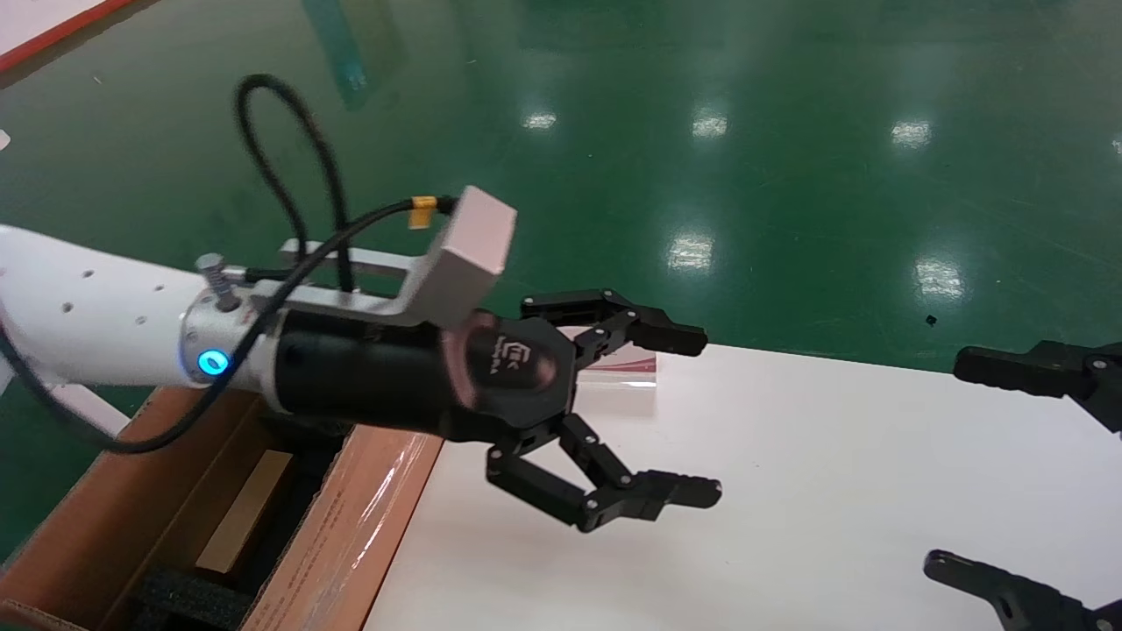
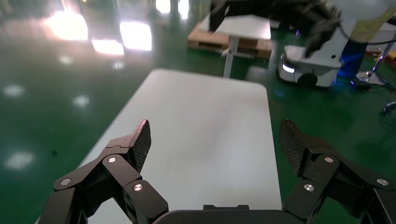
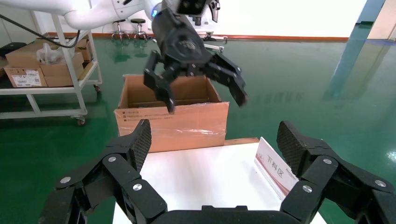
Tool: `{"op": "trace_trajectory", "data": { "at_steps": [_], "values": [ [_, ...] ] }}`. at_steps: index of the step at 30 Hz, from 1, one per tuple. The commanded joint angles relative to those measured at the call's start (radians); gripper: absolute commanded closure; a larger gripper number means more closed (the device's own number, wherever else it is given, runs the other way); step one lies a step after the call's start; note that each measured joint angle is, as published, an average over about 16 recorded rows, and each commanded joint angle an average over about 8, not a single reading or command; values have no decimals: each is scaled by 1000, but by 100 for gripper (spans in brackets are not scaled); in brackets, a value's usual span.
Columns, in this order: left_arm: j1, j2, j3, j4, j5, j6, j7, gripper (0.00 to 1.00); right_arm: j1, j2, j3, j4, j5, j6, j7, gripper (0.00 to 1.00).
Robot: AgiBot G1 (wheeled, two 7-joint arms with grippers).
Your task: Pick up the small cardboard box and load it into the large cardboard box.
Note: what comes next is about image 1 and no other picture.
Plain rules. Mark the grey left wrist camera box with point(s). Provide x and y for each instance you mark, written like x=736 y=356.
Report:
x=465 y=254

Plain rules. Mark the small cardboard box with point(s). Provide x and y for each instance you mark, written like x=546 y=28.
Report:
x=245 y=508

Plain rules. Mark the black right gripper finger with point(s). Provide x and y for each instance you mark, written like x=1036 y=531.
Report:
x=1008 y=600
x=1008 y=372

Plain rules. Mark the acrylic sign with red stripe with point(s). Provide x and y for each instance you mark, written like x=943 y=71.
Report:
x=635 y=364

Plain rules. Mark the black foam pad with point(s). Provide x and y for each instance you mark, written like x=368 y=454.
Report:
x=188 y=600

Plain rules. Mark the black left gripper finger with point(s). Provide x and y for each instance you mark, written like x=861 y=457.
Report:
x=675 y=337
x=631 y=499

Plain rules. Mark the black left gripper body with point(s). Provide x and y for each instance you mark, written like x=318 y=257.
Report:
x=394 y=377

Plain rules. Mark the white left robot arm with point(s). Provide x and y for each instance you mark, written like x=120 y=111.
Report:
x=88 y=324

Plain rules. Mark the large open cardboard box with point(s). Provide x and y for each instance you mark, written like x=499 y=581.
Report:
x=79 y=526

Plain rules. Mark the white tubular frame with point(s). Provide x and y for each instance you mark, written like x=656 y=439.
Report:
x=92 y=407

